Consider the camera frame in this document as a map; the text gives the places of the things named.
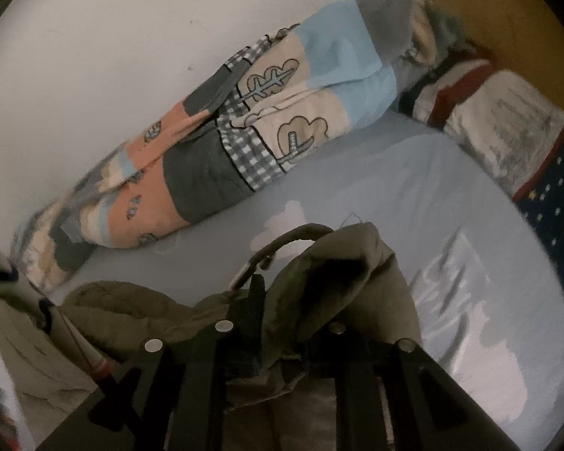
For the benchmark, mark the white tube with red band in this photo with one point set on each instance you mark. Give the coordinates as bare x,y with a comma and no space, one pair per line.
26,298

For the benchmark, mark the patchwork printed blanket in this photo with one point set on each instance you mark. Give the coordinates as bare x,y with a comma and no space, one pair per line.
272,103

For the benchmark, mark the light blue cloud print bedsheet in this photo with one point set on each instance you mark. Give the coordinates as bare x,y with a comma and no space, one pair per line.
404,188

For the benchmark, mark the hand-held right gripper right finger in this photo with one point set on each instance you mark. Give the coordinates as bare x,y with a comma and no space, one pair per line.
324,358

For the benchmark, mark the yellow wooden headboard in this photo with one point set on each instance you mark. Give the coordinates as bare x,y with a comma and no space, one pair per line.
507,23

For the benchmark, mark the star print pillow with red trim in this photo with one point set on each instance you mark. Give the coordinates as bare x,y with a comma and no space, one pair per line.
512,117

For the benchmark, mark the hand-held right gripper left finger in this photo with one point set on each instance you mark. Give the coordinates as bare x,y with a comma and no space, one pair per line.
252,336

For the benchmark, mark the olive green jacket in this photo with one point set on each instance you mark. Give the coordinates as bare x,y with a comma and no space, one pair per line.
348,282

